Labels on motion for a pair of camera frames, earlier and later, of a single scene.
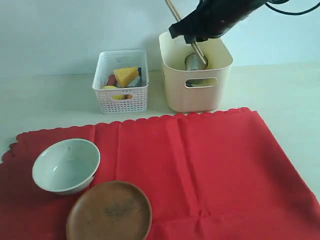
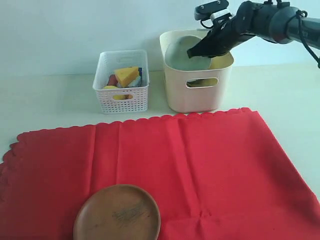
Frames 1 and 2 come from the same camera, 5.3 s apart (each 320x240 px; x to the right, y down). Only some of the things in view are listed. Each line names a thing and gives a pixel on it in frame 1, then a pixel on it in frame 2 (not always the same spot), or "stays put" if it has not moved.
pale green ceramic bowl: x=66 y=166 → x=177 y=56
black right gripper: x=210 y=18 → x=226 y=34
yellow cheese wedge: x=124 y=76 stays put
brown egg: x=122 y=97 stays put
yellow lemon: x=110 y=87 stays put
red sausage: x=112 y=80 stays put
